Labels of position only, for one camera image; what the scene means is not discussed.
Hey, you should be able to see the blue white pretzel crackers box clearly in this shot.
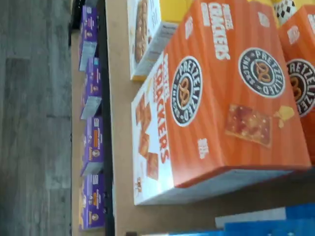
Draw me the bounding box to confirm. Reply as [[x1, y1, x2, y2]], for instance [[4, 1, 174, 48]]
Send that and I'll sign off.
[[286, 203, 315, 223], [147, 207, 315, 236]]

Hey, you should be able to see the orange pretzel crackers box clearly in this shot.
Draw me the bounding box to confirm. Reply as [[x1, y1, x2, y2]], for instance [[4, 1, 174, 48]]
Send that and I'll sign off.
[[279, 4, 315, 164], [131, 0, 313, 206]]

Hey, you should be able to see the purple Annie's box orange band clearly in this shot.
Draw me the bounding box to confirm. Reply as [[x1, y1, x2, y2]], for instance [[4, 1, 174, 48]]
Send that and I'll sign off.
[[80, 116, 104, 177]]

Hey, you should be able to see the purple Annie's box green band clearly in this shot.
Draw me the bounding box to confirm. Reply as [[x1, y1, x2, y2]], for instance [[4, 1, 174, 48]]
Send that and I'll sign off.
[[80, 57, 103, 120]]

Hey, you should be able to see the white snack bar box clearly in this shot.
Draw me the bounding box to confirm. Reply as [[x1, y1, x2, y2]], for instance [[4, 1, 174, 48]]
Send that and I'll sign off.
[[127, 0, 184, 82]]

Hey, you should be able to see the yellow Simple Mills box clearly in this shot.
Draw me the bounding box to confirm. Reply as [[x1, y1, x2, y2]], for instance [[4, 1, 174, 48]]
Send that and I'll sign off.
[[159, 0, 195, 25]]

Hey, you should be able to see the purple Annie's box brown band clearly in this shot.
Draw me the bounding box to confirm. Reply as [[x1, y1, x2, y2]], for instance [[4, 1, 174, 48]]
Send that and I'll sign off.
[[78, 173, 107, 231]]

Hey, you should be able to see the purple Annie's snack box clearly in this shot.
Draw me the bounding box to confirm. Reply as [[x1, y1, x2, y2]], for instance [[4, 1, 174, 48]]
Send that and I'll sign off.
[[78, 5, 99, 72]]

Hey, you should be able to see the yellow box with checkered print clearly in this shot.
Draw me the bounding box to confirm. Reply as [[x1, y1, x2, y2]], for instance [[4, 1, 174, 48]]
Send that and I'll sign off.
[[270, 0, 305, 27]]

